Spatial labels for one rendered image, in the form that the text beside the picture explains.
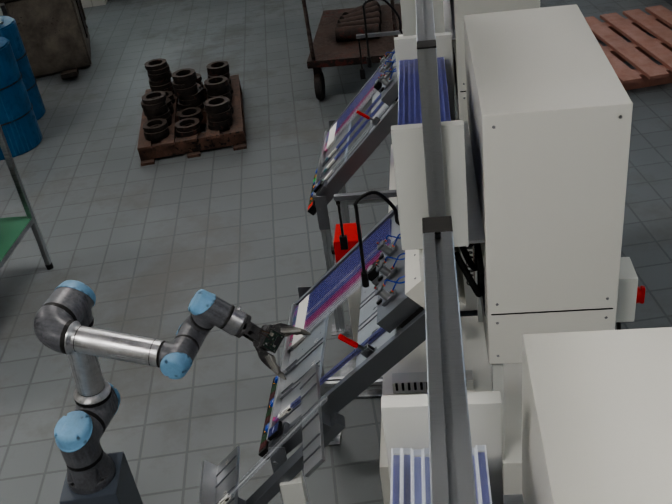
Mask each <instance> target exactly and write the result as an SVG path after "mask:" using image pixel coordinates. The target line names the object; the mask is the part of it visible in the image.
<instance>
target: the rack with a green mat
mask: <svg viewBox="0 0 672 504"><path fill-rule="evenodd" d="M0 147H1V150H2V152H3V155H4V157H5V160H6V163H7V165H8V168H9V171H10V173H11V176H12V178H13V181H14V184H15V186H16V189H17V192H18V194H19V197H20V200H21V202H22V205H23V207H24V210H25V213H26V215H27V216H21V217H7V218H0V269H1V268H2V266H3V265H4V264H5V262H6V261H7V259H8V258H9V257H10V255H11V254H12V252H13V251H14V250H15V248H16V247H17V245H18V244H19V243H20V241H21V240H22V238H23V237H24V236H25V234H26V233H27V232H28V230H29V229H30V227H31V229H32V231H33V234H34V236H35V239H36V242H37V244H38V247H39V250H40V252H41V255H42V257H43V260H44V263H45V266H46V268H47V270H51V269H53V268H54V267H53V264H52V261H51V259H50V256H49V253H48V251H47V248H46V245H45V243H44V240H43V237H42V235H41V232H40V229H39V227H38V224H37V221H36V218H35V216H34V213H33V211H32V208H31V205H30V203H29V200H28V197H27V195H26V192H25V189H24V187H23V184H22V181H21V178H20V176H19V173H18V170H17V168H16V165H15V162H14V160H13V157H12V154H11V152H10V149H9V146H8V144H7V141H6V138H5V136H4V133H3V130H2V128H1V125H0Z"/></svg>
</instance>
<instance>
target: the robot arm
mask: <svg viewBox="0 0 672 504"><path fill-rule="evenodd" d="M95 302H96V296H95V293H94V292H93V290H92V289H91V288H90V287H89V286H87V285H85V284H84V283H82V282H80V281H76V280H66V281H64V282H62V283H61V284H60V285H59V286H58V287H56V288H55V290H54V292H53V293H52V294H51V296H50V297H49V298H48V299H47V301H46V302H45V303H44V304H43V306H42V307H41V308H40V309H39V310H38V311H37V313H36V315H35V317H34V322H33V328H34V332H35V334H36V336H37V338H38V339H39V341H40V342H41V343H42V344H43V345H45V346H46V347H48V348H49V349H51V350H53V351H56V352H59V353H63V354H67V356H68V360H69V363H70V367H71V370H72V374H73V377H74V381H75V384H76V389H75V391H74V399H75V403H76V408H75V410H74V411H72V412H69V413H67V416H63V417H62V418H61V419H60V420H59V421H58V422H57V424H56V426H55V429H54V436H55V441H56V444H57V446H58V448H59V449H60V451H61V454H62V456H63V458H64V461H65V463H66V465H67V483H68V485H69V487H70V489H71V490H72V491H73V492H75V493H77V494H82V495H85V494H92V493H95V492H97V491H100V490H101V489H103V488H104V487H106V486H107V485H108V484H109V483H110V482H111V481H112V479H113V478H114V476H115V472H116V467H115V464H114V462H113V460H112V459H111V457H109V456H108V455H107V454H106V453H105V452H104V451H103V450H102V447H101V444H100V438H101V436H102V435H103V433H104V431H105V430H106V428H107V426H108V425H109V423H110V421H111V419H112V418H113V416H114V415H115V414H116V412H117V410H118V407H119V405H120V394H119V392H118V390H117V389H116V388H113V385H112V384H110V383H109V382H107V381H105V380H104V379H103V375H102V371H101V367H100V363H99V359H98V356H99V357H105V358H110V359H116V360H121V361H126V362H132V363H137V364H143V365H148V366H153V367H159V368H160V370H161V372H162V373H163V374H164V375H165V376H168V377H169V378H170V379H181V378H182V377H184V376H185V374H186V373H187V372H188V370H189V369H190V367H191V365H192V362H193V360H194V358H195V356H196V354H197V353H198V351H199V349H200V347H201V345H202V343H203V341H204V339H205V337H206V336H207V334H208V333H209V332H210V331H211V330H212V328H213V327H214V326H216V327H218V328H220V329H221V330H223V331H225V332H227V333H229V334H230V335H232V336H234V335H235V336H236V337H238V338H240V337H241V336H244V337H245V338H247V339H249V340H250V341H252V342H253V346H255V349H256V351H257V353H258V357H259V359H260V360H261V361H262V362H263V363H264V364H265V365H266V366H267V367H268V368H269V369H270V370H271V371H273V372H274V373H275V374H276V375H277V376H278V377H280V378H282V379H284V380H286V377H285V375H284V373H283V372H281V370H280V367H279V366H278V365H277V364H276V358H275V356H274V355H272V354H270V353H268V351H271V352H273V353H276V351H277V349H278V347H279V345H280V344H281V342H282V340H283V338H284V337H288V336H290V335H299V334H302V335H311V333H310V332H308V331H306V330H304V329H301V328H298V327H294V326H291V325H287V324H283V323H275V324H272V325H266V324H264V325H262V327H261V328H260V327H258V326H257V325H256V324H254V323H252V322H251V318H252V317H251V316H250V315H248V314H246V312H244V311H242V310H240V309H241V307H240V306H238V307H237V308H236V307H235V306H234V305H232V304H230V303H228V302H226V301H225V300H223V299H221V298H219V297H218V296H216V295H215V294H213V293H210V292H208V291H206V290H204V289H200V290H198V291H197V292H196V294H195V295H194V297H193V298H192V300H191V302H190V304H189V307H188V310H189V312H191V314H190V315H189V316H188V317H187V319H186V320H185V321H184V322H183V323H182V324H181V325H180V327H179V329H178V331H177V333H176V337H175V339H174V340H173V342H169V341H163V340H157V339H152V338H147V337H141V336H136V335H130V334H125V333H119V332H114V331H109V330H103V329H98V328H92V327H93V325H94V318H93V314H92V307H93V306H94V305H95Z"/></svg>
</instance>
